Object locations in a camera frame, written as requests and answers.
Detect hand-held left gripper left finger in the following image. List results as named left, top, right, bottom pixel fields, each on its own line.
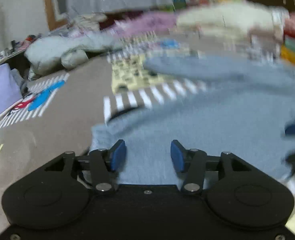
left=44, top=139, right=126, bottom=196

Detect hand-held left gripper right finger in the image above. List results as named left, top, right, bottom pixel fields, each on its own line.
left=170, top=140, right=251, bottom=196

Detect blue-grey garment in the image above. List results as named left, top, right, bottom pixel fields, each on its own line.
left=90, top=55, right=295, bottom=188

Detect beige clothes pile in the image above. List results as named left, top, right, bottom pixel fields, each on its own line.
left=67, top=14, right=108, bottom=34

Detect yellow folded garment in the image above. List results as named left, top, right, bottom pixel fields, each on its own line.
left=280, top=46, right=295, bottom=72

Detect beige folded garments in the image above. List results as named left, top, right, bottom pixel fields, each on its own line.
left=248, top=27, right=283, bottom=58

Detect white patterned cloth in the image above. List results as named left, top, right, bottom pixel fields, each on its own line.
left=271, top=7, right=291, bottom=46

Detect grey-green padded jacket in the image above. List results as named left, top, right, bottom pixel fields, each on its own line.
left=24, top=34, right=123, bottom=77

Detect dark wooden headboard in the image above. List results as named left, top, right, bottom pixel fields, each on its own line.
left=246, top=0, right=295, bottom=16

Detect cream quilt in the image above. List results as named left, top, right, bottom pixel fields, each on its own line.
left=176, top=4, right=276, bottom=41

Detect lavender cloth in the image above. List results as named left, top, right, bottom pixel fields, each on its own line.
left=0, top=64, right=23, bottom=128

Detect purple quilt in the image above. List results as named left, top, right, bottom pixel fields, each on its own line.
left=110, top=12, right=181, bottom=39

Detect dark wooden desk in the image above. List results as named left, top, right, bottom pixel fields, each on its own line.
left=0, top=34, right=43, bottom=71

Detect colourful foam play mat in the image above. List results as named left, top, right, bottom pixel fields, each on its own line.
left=173, top=0, right=246, bottom=12

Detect wooden window frame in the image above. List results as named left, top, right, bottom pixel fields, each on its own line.
left=42, top=0, right=178, bottom=31

